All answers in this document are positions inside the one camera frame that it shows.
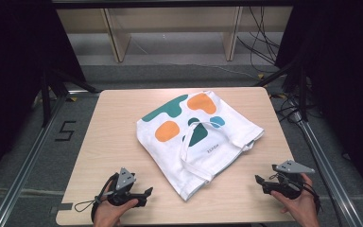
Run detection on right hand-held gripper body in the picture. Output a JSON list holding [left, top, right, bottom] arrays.
[[266, 159, 316, 201]]

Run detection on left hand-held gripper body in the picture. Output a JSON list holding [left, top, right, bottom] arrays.
[[106, 166, 140, 207]]

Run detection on white tote bag coloured blobs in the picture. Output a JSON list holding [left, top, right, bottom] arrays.
[[135, 90, 265, 202]]

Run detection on person's left hand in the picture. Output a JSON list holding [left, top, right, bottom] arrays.
[[93, 181, 140, 227]]

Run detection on person's right hand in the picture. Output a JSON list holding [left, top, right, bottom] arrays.
[[269, 172, 321, 227]]

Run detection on grey tape strip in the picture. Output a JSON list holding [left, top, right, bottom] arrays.
[[49, 202, 74, 216]]

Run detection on black metal stand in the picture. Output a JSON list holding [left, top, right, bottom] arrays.
[[252, 56, 310, 123], [40, 66, 101, 128]]

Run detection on dark curtain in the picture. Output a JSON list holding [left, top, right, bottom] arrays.
[[274, 0, 363, 202], [0, 0, 87, 189]]

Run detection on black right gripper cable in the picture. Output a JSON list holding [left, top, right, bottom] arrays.
[[301, 180, 323, 216]]

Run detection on aluminium floor rail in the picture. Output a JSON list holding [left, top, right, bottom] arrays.
[[0, 90, 99, 227], [291, 110, 363, 227]]

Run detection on black floor cables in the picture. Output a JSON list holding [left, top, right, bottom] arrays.
[[268, 91, 316, 125]]

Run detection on black hanging cables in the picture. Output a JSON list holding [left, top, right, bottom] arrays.
[[235, 6, 282, 68]]

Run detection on light wooden desk frame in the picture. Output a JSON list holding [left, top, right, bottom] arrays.
[[56, 5, 295, 63]]

